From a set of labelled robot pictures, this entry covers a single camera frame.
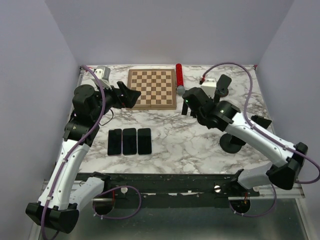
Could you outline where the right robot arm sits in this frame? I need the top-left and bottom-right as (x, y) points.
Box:
(182, 87), (308, 196)

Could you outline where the black folding phone stand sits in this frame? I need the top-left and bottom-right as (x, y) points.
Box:
(251, 115), (272, 129)

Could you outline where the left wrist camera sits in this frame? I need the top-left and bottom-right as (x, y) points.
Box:
(87, 65), (112, 90)

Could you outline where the teal-backed phone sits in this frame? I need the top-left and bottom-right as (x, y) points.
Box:
(137, 128), (152, 155)

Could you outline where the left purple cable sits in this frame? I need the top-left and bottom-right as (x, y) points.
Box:
(40, 64), (142, 240)

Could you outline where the red handled microphone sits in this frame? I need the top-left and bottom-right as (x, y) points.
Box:
(175, 63), (186, 96)

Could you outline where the purple-cased black phone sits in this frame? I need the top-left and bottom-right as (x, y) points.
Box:
(107, 128), (122, 156)

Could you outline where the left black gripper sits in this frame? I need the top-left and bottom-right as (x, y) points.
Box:
(91, 80), (141, 121)

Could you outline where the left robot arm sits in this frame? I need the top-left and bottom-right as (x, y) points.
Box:
(25, 81), (141, 234)

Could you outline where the wooden chessboard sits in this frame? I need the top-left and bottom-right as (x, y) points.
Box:
(127, 69), (177, 110)

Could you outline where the black round phone stand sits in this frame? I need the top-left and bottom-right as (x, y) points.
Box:
(219, 133), (246, 154)

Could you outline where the black front mounting rail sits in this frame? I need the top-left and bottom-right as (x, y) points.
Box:
(75, 172), (260, 212)

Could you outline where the brown round phone stand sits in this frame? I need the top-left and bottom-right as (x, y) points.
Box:
(214, 74), (232, 98)

